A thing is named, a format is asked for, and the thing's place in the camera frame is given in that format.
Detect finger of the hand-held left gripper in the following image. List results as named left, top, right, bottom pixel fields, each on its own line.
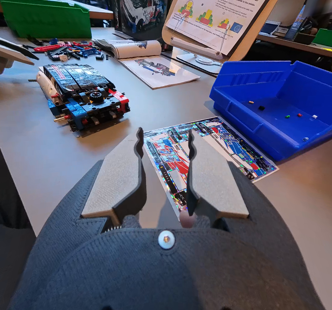
left=0, top=37, right=39, bottom=60
left=0, top=45, right=35, bottom=74

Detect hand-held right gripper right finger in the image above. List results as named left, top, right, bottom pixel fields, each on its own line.
left=186, top=129, right=250, bottom=223

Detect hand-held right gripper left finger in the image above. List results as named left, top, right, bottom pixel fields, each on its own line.
left=81, top=127, right=147, bottom=223

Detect pile of toy bricks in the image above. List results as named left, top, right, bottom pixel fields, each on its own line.
left=22, top=38, right=112, bottom=62

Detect toy brick car model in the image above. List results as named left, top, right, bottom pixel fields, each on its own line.
left=29, top=63, right=131, bottom=131

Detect car drawing instruction booklet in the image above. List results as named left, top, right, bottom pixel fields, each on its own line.
left=119, top=56, right=201, bottom=89

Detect shiny sticker sheet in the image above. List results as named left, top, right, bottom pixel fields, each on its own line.
left=143, top=116, right=280, bottom=221

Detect green plastic bin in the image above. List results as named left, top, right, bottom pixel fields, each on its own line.
left=312, top=29, right=332, bottom=46
left=0, top=0, right=92, bottom=39

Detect brown-edged white table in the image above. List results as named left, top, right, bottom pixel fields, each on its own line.
left=47, top=0, right=114, bottom=20

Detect scattered tiny brick pieces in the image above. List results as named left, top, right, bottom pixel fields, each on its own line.
left=248, top=100, right=318, bottom=142

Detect blue plastic bin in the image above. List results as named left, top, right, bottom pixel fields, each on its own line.
left=210, top=61, right=332, bottom=161

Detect person's grey pants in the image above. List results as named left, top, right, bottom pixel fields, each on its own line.
left=0, top=147, right=37, bottom=310

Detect dark toy set box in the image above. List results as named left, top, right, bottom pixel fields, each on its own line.
left=112, top=0, right=173, bottom=41

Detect long white table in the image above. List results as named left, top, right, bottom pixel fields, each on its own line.
left=257, top=34, right=332, bottom=57

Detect tan cardboard box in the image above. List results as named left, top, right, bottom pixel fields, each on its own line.
left=162, top=0, right=283, bottom=63

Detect tan board stand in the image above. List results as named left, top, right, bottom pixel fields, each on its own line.
left=267, top=0, right=308, bottom=26

